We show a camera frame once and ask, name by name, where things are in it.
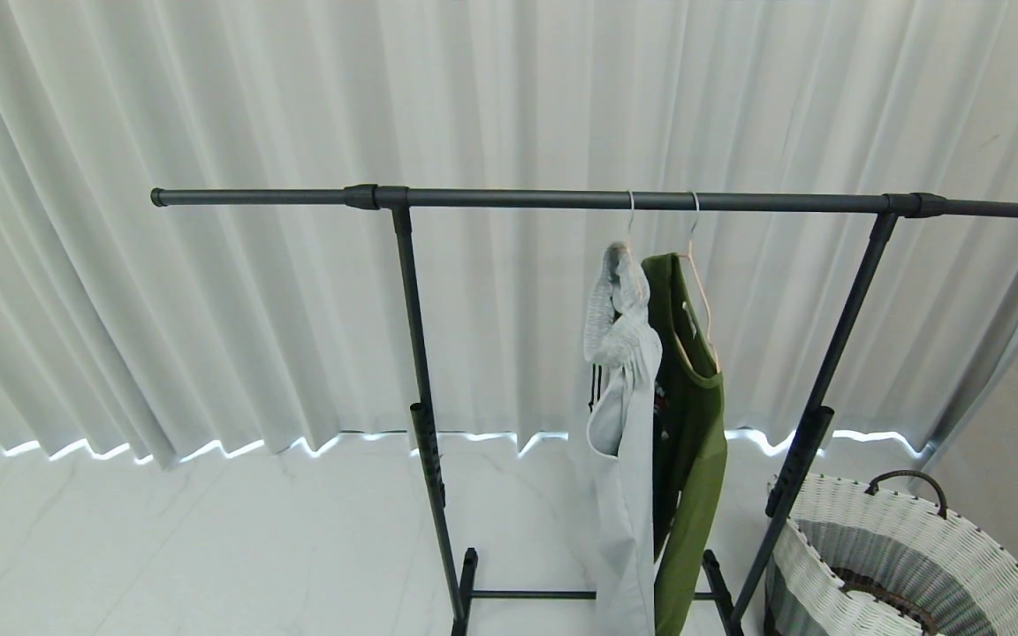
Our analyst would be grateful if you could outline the pale grey shorts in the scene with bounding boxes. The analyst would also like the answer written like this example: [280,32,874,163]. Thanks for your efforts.
[580,240,665,636]

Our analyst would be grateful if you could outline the green printed shirt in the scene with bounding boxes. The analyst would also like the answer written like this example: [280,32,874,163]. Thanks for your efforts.
[642,253,729,636]

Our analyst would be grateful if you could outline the black clothes rack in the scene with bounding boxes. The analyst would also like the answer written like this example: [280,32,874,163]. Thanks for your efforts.
[150,185,1018,636]

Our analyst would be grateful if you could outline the white laundry basket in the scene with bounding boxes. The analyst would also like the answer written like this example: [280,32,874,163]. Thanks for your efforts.
[763,470,1018,636]

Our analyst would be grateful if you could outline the white curtain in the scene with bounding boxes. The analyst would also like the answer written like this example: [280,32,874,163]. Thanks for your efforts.
[0,0,1018,467]

